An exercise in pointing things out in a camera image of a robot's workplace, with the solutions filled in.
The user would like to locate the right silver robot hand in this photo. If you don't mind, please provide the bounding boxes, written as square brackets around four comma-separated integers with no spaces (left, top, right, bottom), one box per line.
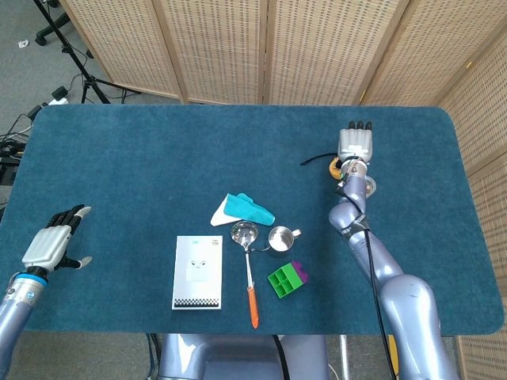
[336,120,375,164]

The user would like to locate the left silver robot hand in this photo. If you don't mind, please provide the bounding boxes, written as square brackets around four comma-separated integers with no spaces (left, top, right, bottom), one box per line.
[21,203,93,273]

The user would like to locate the yellow tape measure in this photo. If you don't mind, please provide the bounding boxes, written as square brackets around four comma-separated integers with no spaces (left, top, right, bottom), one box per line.
[299,152,345,180]

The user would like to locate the small steel mug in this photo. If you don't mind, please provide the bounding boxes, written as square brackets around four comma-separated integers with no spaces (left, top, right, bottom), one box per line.
[268,226,303,258]

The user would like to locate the teal and white cloth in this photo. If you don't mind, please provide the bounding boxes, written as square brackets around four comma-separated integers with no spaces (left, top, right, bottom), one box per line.
[210,192,276,228]

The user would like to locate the purple plastic block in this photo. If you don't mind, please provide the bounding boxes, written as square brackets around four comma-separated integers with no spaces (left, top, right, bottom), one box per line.
[291,260,311,285]

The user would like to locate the white booklet with checkered edge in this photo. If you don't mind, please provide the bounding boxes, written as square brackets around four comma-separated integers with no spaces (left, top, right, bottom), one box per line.
[171,235,224,312]

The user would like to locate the green compartment block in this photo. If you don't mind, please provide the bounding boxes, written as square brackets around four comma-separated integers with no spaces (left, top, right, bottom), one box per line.
[267,264,305,299]

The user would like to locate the blue carpet table mat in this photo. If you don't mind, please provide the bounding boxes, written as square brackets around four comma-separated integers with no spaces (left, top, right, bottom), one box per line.
[0,103,506,337]

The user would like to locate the wicker folding screen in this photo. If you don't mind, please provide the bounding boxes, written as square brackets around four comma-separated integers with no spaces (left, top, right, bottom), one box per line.
[59,0,507,380]

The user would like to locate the black tripod stand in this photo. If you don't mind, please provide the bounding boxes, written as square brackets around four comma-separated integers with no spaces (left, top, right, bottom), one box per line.
[33,0,142,105]

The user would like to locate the grey-blue robot torso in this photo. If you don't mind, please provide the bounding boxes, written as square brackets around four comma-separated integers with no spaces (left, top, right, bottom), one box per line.
[158,333,330,380]

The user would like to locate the black office chair base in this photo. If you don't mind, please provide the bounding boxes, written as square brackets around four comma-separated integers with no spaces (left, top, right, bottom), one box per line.
[34,0,68,47]

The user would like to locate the metal table leg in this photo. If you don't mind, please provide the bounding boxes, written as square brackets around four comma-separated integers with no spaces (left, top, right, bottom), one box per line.
[339,335,352,380]

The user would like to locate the black floor cables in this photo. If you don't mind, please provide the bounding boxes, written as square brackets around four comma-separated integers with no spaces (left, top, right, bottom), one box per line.
[0,114,35,187]

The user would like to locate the steel ladle with orange handle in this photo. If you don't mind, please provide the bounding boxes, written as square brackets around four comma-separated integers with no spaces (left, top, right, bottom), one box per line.
[231,220,261,329]

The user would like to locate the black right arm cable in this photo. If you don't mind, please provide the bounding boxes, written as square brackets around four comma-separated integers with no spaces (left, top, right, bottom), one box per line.
[334,158,398,380]

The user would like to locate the black torso cable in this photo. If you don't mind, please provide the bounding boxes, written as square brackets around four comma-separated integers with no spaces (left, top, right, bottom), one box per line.
[271,334,288,380]

